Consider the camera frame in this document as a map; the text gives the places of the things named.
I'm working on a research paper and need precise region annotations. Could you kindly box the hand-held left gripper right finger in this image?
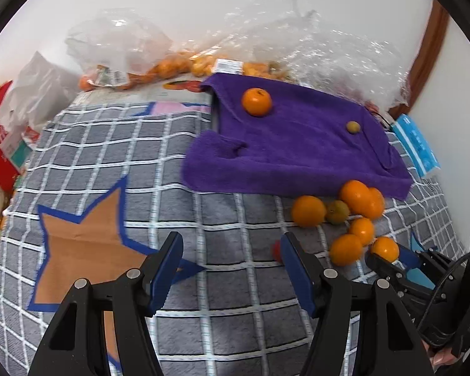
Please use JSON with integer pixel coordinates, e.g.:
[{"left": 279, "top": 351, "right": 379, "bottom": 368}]
[{"left": 280, "top": 232, "right": 435, "bottom": 376}]

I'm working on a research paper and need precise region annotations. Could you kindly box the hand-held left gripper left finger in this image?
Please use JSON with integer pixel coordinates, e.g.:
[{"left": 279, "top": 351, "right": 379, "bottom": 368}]
[{"left": 30, "top": 231, "right": 185, "bottom": 376}]

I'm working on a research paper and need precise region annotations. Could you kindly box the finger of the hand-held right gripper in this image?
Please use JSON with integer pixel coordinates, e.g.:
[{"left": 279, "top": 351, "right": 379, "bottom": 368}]
[
  {"left": 397, "top": 243, "right": 442, "bottom": 273},
  {"left": 365, "top": 251, "right": 435, "bottom": 294}
]

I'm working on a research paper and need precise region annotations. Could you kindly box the small orange mandarin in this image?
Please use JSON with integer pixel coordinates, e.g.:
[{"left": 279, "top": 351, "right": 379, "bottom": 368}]
[
  {"left": 370, "top": 237, "right": 400, "bottom": 262},
  {"left": 348, "top": 217, "right": 375, "bottom": 247}
]

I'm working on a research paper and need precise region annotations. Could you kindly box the large orange mandarin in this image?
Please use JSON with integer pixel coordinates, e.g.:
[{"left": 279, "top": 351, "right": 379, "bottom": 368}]
[{"left": 290, "top": 195, "right": 327, "bottom": 228}]

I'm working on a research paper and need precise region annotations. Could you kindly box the small yellow-green fruit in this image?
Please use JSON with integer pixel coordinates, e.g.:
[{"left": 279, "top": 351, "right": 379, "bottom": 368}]
[{"left": 325, "top": 200, "right": 351, "bottom": 225}]

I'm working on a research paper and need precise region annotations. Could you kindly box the person's right hand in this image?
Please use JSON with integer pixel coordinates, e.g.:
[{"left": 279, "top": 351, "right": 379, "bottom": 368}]
[{"left": 422, "top": 341, "right": 467, "bottom": 373}]

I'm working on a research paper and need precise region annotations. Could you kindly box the grey checked blanket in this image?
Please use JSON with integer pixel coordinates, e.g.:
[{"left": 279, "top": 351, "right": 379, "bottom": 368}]
[{"left": 0, "top": 100, "right": 467, "bottom": 376}]

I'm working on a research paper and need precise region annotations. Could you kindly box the blue tissue pack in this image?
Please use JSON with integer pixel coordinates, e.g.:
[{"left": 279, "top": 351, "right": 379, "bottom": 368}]
[{"left": 391, "top": 113, "right": 441, "bottom": 179}]

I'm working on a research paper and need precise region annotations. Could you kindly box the purple towel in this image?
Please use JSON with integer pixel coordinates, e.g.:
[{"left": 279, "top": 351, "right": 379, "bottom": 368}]
[{"left": 180, "top": 72, "right": 415, "bottom": 200}]

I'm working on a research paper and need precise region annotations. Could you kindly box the orange mandarin with stem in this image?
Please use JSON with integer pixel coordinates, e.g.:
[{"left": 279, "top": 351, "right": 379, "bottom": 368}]
[{"left": 241, "top": 87, "right": 273, "bottom": 117}]

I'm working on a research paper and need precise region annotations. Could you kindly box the printed fruit box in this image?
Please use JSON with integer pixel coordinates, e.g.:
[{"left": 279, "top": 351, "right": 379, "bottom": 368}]
[{"left": 78, "top": 72, "right": 217, "bottom": 107}]

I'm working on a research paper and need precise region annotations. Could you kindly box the white plastic bag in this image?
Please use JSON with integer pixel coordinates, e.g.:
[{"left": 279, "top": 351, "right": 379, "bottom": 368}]
[{"left": 0, "top": 51, "right": 83, "bottom": 136}]

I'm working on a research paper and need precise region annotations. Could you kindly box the large crumpled clear bag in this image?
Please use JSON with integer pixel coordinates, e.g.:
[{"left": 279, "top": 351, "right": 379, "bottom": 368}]
[{"left": 188, "top": 0, "right": 337, "bottom": 87}]

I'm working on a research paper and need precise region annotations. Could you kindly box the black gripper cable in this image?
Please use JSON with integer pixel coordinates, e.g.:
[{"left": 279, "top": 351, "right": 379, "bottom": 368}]
[{"left": 415, "top": 250, "right": 470, "bottom": 332}]

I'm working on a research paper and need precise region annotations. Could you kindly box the brown wooden door frame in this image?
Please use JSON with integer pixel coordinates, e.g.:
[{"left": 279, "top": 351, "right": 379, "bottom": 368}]
[{"left": 388, "top": 0, "right": 450, "bottom": 118}]

